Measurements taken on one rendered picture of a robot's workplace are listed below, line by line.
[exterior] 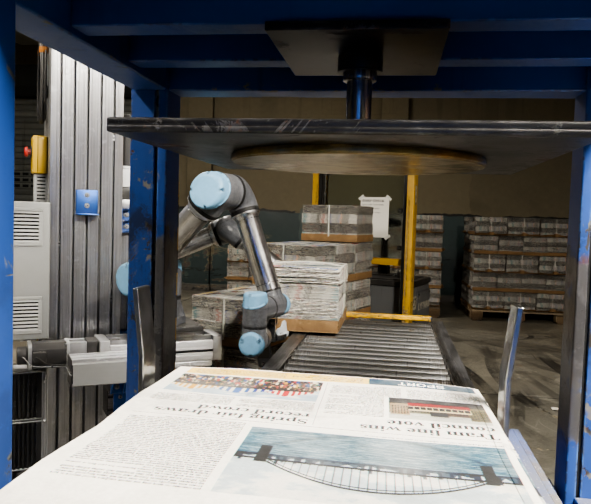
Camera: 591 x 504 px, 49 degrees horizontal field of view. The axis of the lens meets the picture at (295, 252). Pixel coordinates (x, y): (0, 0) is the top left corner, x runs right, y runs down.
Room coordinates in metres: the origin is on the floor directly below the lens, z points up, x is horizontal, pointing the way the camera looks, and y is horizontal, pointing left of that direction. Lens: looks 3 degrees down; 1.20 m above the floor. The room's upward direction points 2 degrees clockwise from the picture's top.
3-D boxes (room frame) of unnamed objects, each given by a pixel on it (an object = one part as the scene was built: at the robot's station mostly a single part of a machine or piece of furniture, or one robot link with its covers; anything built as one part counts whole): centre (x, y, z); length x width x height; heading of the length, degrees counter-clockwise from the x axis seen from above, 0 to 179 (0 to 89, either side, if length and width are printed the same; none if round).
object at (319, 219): (4.09, -0.27, 0.65); 0.39 x 0.30 x 1.29; 63
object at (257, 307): (1.98, 0.11, 0.92); 0.11 x 0.08 x 0.11; 154
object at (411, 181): (4.33, -0.76, 0.97); 0.09 x 0.09 x 1.75; 63
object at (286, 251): (3.56, 0.00, 0.95); 0.38 x 0.29 x 0.23; 64
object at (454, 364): (1.95, -0.49, 0.74); 1.34 x 0.05 x 0.12; 171
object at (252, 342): (1.96, 0.12, 0.82); 0.11 x 0.08 x 0.09; 171
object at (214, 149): (0.98, -0.09, 1.30); 0.55 x 0.55 x 0.03; 81
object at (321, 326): (2.31, -0.03, 0.83); 0.29 x 0.16 x 0.04; 81
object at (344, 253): (3.82, -0.13, 0.95); 0.38 x 0.29 x 0.23; 63
